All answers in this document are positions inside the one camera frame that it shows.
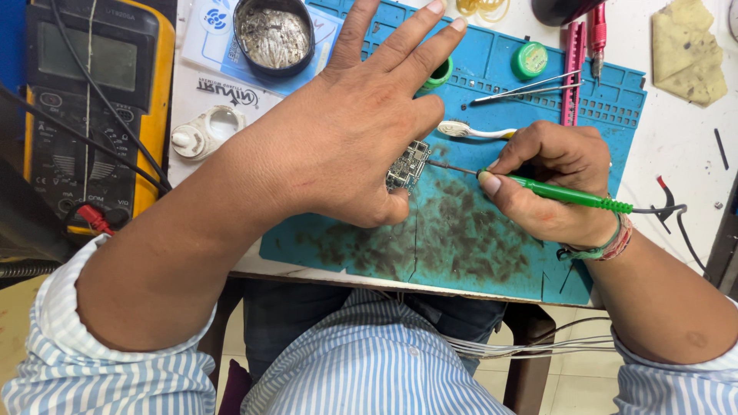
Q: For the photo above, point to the blue silicone repair mat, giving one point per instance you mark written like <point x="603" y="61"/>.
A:
<point x="490" y="253"/>

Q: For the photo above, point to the green round jar lid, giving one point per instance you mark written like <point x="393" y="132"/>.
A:
<point x="529" y="60"/>

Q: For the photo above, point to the dark blue jeans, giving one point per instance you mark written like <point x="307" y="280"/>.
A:
<point x="288" y="311"/>

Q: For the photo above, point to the black multimeter probe lead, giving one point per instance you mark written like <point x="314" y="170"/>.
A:
<point x="69" y="133"/>
<point x="115" y="115"/>

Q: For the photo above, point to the black round object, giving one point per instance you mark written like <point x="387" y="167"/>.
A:
<point x="559" y="10"/>

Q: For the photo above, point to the green soldering iron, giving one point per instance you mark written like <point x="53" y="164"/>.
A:
<point x="568" y="196"/>

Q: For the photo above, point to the dirty yellow sponge cloth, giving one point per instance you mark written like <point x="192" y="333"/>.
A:
<point x="689" y="52"/>

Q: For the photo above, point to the person's left hand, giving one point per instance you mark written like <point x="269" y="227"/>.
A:
<point x="340" y="138"/>

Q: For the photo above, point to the red probe plug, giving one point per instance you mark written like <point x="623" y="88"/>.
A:
<point x="94" y="219"/>

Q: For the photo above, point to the small phone circuit board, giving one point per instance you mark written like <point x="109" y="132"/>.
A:
<point x="410" y="164"/>

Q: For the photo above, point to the blue white striped shirt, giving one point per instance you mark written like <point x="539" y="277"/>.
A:
<point x="369" y="357"/>

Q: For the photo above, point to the yellow black digital multimeter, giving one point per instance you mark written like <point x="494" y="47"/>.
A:
<point x="86" y="86"/>

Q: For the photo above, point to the black round tin with residue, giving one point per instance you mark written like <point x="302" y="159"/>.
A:
<point x="274" y="37"/>

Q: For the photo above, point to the red black clip tool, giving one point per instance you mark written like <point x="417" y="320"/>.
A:
<point x="666" y="202"/>

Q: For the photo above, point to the blue white plastic packet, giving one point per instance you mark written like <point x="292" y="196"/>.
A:
<point x="210" y="43"/>

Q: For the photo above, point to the silver metal tweezers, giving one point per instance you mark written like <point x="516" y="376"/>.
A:
<point x="530" y="87"/>

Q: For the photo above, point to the open green flux pot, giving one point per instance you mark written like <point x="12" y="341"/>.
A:
<point x="441" y="72"/>

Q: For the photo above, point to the yellow rubber bands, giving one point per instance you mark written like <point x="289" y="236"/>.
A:
<point x="487" y="8"/>

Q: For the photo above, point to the pink plastic cutter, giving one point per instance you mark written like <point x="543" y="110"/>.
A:
<point x="572" y="75"/>

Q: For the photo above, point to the thread wristbands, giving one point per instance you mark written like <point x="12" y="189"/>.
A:
<point x="611" y="245"/>

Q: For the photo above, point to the white round magnifier loupe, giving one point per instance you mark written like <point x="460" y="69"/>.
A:
<point x="207" y="132"/>

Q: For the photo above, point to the white yellow toothbrush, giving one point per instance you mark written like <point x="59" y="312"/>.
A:
<point x="467" y="130"/>

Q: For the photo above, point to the white printed cardboard box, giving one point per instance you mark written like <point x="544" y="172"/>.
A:
<point x="196" y="98"/>

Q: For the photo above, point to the thin black stick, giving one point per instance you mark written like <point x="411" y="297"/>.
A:
<point x="721" y="148"/>

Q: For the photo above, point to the brown wooden stool leg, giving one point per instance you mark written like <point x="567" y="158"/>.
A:
<point x="527" y="357"/>

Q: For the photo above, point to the person's right hand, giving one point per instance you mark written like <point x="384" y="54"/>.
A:
<point x="559" y="167"/>

